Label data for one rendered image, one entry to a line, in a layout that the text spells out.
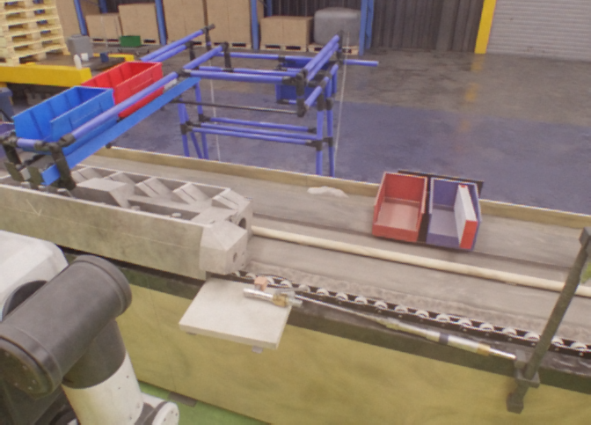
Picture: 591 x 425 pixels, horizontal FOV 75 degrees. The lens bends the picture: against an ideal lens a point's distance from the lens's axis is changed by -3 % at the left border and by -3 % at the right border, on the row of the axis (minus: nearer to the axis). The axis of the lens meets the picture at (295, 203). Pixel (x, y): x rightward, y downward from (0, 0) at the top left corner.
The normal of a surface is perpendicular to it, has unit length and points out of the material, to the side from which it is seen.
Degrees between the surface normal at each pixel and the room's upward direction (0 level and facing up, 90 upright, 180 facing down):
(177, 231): 80
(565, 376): 90
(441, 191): 88
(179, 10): 90
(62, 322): 49
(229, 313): 0
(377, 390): 90
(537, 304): 0
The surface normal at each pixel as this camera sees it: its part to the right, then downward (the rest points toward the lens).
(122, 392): 0.96, 0.15
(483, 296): 0.00, -0.86
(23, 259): 0.63, -0.55
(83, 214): -0.30, 0.32
